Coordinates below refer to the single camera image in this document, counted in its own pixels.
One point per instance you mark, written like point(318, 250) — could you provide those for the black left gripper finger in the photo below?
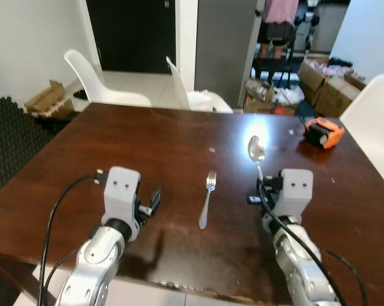
point(156, 199)

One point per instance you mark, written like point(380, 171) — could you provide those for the silver metal spoon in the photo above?
point(256, 150)

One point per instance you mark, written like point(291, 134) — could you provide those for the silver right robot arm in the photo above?
point(293, 268)

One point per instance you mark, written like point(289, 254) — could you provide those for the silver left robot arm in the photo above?
point(93, 261)

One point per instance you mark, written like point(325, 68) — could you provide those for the orange black tape measure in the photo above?
point(324, 132)

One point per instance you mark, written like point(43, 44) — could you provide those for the pile of plastic bags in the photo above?
point(271, 97)

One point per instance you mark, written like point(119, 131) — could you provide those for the white plastic chair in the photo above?
point(106, 92)
point(201, 101)
point(373, 121)

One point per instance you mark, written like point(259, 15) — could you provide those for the large brown cardboard box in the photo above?
point(311, 80)
point(337, 99)

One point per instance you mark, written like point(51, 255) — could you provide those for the black chair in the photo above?
point(274, 67)

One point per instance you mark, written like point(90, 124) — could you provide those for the small black floor object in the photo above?
point(80, 94)

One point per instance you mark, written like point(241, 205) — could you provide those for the small open cardboard box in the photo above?
point(48, 102)

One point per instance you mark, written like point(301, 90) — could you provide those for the black foam floor mats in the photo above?
point(16, 140)

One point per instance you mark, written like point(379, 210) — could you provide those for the black door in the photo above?
point(131, 35)

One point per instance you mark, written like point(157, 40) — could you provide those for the person in pink shirt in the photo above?
point(279, 16)

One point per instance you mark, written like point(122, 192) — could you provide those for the white grey standing robot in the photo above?
point(312, 19)

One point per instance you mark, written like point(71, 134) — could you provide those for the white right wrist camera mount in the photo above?
point(295, 191)

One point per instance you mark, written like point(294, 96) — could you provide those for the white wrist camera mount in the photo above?
point(121, 191)
point(295, 191)

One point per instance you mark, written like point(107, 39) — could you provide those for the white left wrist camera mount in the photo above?
point(121, 191)

